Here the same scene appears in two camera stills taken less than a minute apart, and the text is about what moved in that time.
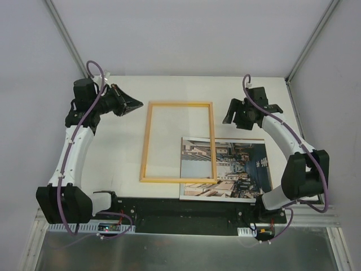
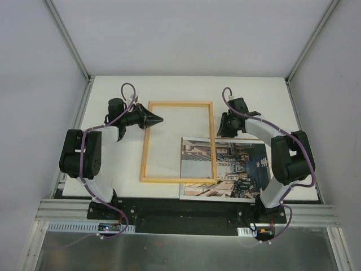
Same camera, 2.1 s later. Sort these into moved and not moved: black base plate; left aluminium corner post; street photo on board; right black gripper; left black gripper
Moved: left black gripper; right black gripper
Not moved: street photo on board; left aluminium corner post; black base plate
